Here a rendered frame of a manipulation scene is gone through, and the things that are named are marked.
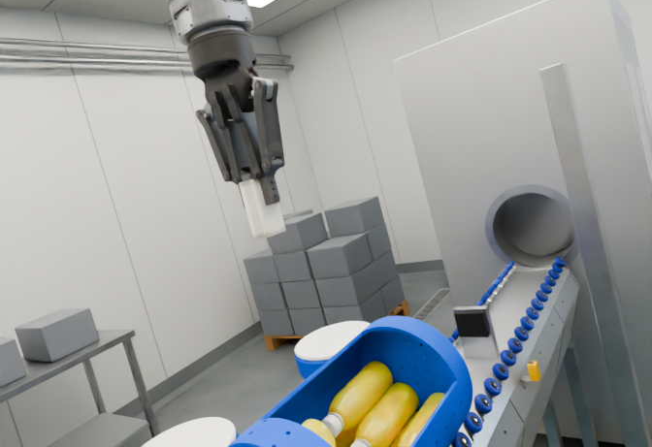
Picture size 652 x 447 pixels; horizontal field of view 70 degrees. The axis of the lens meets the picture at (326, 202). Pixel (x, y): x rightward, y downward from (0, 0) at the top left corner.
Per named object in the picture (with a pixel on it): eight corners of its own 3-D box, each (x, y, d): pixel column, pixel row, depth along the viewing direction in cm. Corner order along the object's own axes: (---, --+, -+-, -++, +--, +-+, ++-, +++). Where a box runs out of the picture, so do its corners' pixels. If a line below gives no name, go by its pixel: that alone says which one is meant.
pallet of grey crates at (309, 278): (409, 313, 455) (379, 195, 445) (371, 352, 390) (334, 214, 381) (313, 316, 525) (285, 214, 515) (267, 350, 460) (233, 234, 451)
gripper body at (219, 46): (171, 50, 55) (192, 128, 55) (212, 21, 49) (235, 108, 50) (222, 52, 60) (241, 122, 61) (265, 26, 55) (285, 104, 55)
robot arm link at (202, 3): (193, -36, 48) (209, 22, 48) (259, -22, 55) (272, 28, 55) (150, 3, 54) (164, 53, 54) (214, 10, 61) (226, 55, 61)
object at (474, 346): (500, 355, 139) (487, 305, 137) (496, 362, 135) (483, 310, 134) (468, 354, 145) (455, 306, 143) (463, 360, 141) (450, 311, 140)
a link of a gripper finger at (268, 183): (263, 161, 55) (280, 156, 53) (275, 203, 56) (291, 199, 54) (253, 163, 54) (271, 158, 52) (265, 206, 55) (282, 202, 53)
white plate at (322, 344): (350, 315, 175) (351, 318, 175) (282, 344, 164) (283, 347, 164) (390, 331, 150) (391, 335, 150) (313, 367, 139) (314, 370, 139)
